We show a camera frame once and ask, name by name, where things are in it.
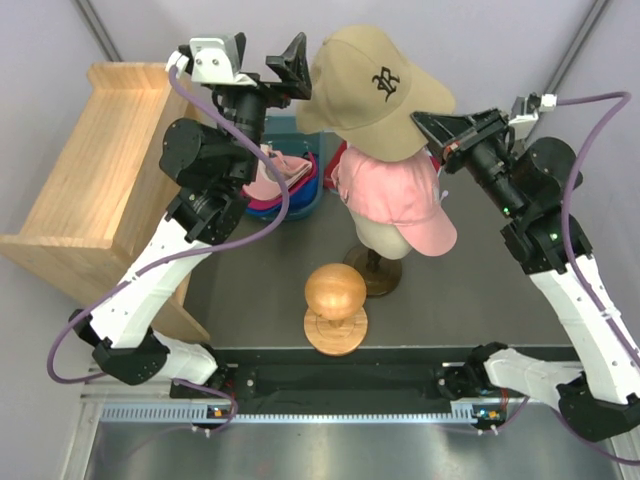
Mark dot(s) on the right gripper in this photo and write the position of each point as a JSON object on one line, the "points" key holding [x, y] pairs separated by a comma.
{"points": [[453, 132]]}

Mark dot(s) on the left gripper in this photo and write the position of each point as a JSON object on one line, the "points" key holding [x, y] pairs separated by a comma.
{"points": [[290, 68]]}

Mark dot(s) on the pink cap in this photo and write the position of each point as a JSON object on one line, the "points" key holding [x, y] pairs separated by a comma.
{"points": [[292, 168], [404, 194]]}

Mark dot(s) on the khaki cap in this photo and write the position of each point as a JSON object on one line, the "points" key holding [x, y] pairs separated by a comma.
{"points": [[364, 89]]}

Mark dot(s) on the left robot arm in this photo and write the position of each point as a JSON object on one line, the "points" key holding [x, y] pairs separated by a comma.
{"points": [[212, 164]]}

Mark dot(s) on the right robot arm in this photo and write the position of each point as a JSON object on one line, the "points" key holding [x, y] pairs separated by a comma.
{"points": [[599, 398]]}

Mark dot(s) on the teal plastic bin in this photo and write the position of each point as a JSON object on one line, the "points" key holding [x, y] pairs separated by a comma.
{"points": [[281, 134]]}

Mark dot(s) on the cream mannequin head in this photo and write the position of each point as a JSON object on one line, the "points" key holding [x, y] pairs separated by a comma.
{"points": [[385, 239]]}

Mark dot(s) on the blue cap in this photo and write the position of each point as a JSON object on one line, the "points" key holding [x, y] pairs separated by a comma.
{"points": [[300, 195]]}

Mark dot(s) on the magenta cap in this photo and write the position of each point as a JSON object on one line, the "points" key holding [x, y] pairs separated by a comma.
{"points": [[265, 193]]}

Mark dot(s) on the dark wooden stand base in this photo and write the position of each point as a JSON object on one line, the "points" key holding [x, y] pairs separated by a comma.
{"points": [[381, 275]]}

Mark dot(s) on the wooden shelf box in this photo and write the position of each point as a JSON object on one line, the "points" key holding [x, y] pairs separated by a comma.
{"points": [[106, 194]]}

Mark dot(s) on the round wooden hat stand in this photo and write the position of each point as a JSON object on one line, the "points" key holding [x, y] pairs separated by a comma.
{"points": [[335, 322]]}

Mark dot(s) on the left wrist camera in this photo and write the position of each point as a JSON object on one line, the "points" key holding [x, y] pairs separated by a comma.
{"points": [[212, 60]]}

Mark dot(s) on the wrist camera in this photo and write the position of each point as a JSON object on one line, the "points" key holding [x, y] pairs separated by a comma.
{"points": [[212, 60], [526, 112]]}

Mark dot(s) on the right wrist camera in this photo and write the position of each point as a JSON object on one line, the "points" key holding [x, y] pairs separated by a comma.
{"points": [[526, 112]]}

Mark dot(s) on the left aluminium corner post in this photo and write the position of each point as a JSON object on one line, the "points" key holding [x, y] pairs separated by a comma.
{"points": [[97, 29]]}

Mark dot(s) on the aluminium corner post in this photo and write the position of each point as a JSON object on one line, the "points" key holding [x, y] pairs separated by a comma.
{"points": [[587, 26], [97, 29]]}

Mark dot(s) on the grey cable duct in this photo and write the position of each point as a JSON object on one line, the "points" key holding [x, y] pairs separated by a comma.
{"points": [[460, 413]]}

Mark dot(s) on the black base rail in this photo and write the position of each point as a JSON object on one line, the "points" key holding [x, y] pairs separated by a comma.
{"points": [[245, 382]]}

